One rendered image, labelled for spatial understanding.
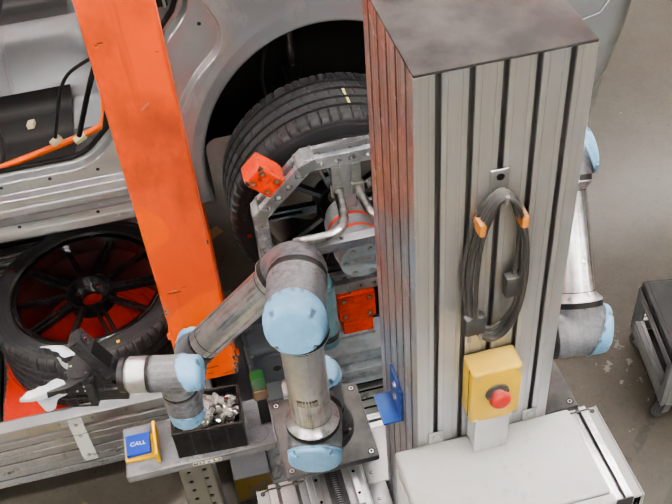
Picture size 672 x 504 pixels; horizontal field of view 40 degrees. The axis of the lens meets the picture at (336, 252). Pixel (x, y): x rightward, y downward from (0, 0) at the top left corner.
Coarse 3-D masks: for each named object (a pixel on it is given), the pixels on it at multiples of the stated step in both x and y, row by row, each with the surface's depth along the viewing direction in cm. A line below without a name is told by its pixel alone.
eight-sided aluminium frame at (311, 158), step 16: (320, 144) 254; (336, 144) 254; (352, 144) 255; (368, 144) 253; (288, 160) 256; (304, 160) 250; (320, 160) 251; (336, 160) 253; (352, 160) 253; (288, 176) 253; (304, 176) 253; (288, 192) 256; (256, 208) 259; (272, 208) 258; (256, 224) 261; (256, 240) 272; (336, 272) 289; (336, 288) 286; (352, 288) 288
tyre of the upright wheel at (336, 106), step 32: (288, 96) 264; (320, 96) 260; (352, 96) 262; (256, 128) 264; (288, 128) 255; (320, 128) 254; (352, 128) 256; (224, 160) 278; (224, 192) 283; (256, 192) 264; (256, 256) 281
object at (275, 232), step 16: (368, 176) 273; (304, 192) 271; (320, 192) 273; (368, 192) 279; (288, 208) 274; (304, 208) 275; (320, 208) 281; (272, 224) 290; (288, 224) 299; (304, 224) 304; (320, 224) 306; (272, 240) 280; (288, 240) 283
